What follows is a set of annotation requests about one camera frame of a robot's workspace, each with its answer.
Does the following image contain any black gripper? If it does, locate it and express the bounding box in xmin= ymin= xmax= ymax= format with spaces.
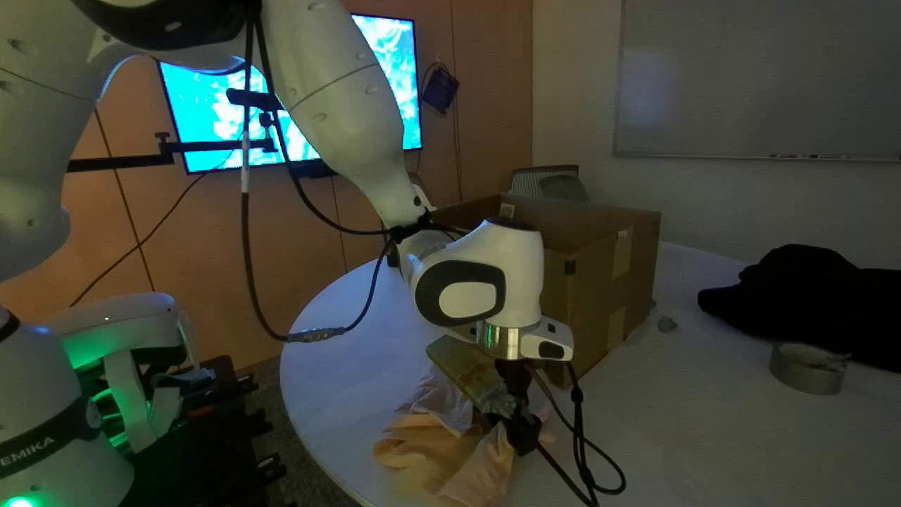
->
xmin=494 ymin=361 xmax=541 ymax=451

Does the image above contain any cream cloth towel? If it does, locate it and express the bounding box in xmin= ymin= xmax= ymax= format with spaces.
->
xmin=372 ymin=368 xmax=518 ymax=507

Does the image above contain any white robot base green light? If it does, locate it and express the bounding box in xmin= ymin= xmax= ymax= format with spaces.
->
xmin=49 ymin=293 xmax=194 ymax=452

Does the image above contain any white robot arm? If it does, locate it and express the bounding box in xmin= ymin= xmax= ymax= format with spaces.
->
xmin=0 ymin=0 xmax=573 ymax=507

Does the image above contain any brown cardboard box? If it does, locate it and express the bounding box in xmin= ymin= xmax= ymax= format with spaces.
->
xmin=436 ymin=195 xmax=660 ymax=376

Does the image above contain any small grey crumpled object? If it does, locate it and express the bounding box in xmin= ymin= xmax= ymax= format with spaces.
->
xmin=655 ymin=314 xmax=677 ymax=335

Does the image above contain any grey office chair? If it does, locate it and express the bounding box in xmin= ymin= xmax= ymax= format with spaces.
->
xmin=510 ymin=165 xmax=589 ymax=203

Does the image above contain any grey tape roll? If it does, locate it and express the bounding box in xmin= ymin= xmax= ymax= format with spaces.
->
xmin=767 ymin=341 xmax=848 ymax=393

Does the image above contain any black cloth bag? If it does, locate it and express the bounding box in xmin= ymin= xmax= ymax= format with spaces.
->
xmin=697 ymin=245 xmax=901 ymax=372

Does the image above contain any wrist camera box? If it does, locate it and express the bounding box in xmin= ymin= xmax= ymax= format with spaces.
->
xmin=427 ymin=335 xmax=518 ymax=420

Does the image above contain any black wall device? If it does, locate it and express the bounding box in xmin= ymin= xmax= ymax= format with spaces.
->
xmin=421 ymin=64 xmax=458 ymax=113

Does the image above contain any white wall whiteboard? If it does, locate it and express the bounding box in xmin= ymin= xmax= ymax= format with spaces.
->
xmin=614 ymin=0 xmax=901 ymax=162

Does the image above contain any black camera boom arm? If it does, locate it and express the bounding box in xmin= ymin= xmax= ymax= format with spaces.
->
xmin=66 ymin=138 xmax=245 ymax=171

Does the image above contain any wall mounted tv screen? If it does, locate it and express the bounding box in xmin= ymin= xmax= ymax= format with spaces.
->
xmin=156 ymin=13 xmax=421 ymax=175

